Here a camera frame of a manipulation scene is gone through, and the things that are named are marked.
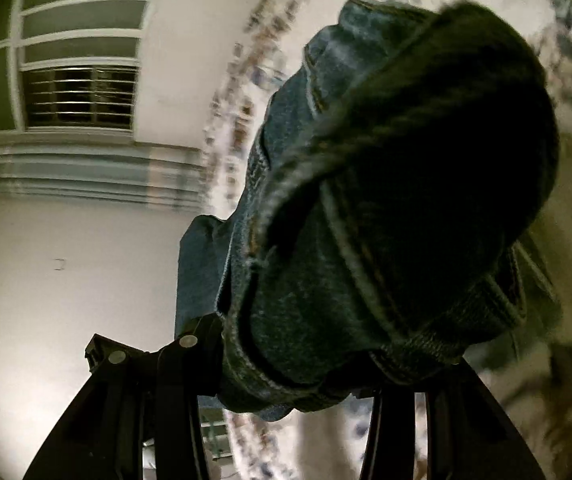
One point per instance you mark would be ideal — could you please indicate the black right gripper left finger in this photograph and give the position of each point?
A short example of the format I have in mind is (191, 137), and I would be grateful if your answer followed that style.
(133, 397)

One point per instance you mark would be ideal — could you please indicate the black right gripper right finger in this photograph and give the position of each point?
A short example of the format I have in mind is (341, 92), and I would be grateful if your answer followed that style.
(469, 435)

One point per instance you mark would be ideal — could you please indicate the dark blue denim pants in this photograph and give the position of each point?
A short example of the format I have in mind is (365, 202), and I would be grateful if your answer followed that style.
(384, 192)

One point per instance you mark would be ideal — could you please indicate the grey striped curtain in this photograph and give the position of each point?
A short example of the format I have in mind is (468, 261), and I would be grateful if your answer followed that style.
(133, 173)

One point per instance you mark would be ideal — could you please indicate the barred window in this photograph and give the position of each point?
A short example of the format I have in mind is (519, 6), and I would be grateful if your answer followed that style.
(70, 64)

